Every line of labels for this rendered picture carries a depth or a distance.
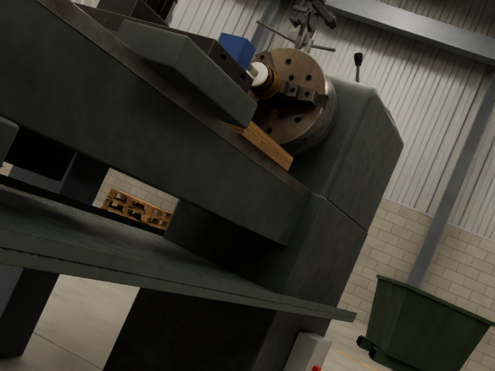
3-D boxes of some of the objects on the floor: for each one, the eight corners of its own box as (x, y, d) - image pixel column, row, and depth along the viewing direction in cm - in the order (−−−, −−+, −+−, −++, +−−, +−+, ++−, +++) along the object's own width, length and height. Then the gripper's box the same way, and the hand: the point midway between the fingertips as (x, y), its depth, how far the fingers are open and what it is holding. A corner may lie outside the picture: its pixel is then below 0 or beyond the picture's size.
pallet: (124, 218, 1050) (134, 196, 1053) (165, 236, 1034) (175, 214, 1037) (96, 211, 928) (108, 186, 931) (143, 232, 911) (154, 207, 915)
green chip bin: (349, 338, 694) (376, 274, 701) (421, 371, 692) (448, 305, 698) (374, 364, 561) (407, 283, 567) (463, 404, 558) (496, 323, 564)
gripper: (308, 1, 209) (284, 54, 207) (300, -13, 201) (275, 41, 199) (328, 5, 205) (305, 59, 203) (321, -9, 197) (296, 46, 195)
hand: (298, 48), depth 200 cm, fingers closed
